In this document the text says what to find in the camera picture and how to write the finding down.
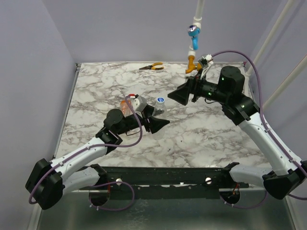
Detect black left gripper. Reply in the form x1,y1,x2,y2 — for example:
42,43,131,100
117,104,169,136

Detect orange label tea bottle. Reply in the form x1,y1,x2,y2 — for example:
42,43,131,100
120,93,135,117

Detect blue Pocari Sweat cap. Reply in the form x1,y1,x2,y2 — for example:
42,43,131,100
156,97,165,104

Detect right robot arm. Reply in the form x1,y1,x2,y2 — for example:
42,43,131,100
167,66,307,200

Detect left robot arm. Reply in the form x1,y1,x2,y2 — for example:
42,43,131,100
25,105,170,210

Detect orange plastic faucet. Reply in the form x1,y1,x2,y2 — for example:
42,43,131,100
185,55,202,74

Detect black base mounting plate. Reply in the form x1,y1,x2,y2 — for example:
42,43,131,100
90,164,249,200

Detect yellow handled pliers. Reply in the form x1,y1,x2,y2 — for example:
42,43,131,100
139,62,164,70

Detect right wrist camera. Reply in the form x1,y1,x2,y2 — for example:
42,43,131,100
197,54,214,79

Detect white PVC pipe frame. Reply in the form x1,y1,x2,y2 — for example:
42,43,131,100
188,0,307,109

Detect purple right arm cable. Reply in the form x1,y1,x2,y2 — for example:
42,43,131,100
211,50,307,209

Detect aluminium rail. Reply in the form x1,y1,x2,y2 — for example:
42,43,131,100
71,184,293,199

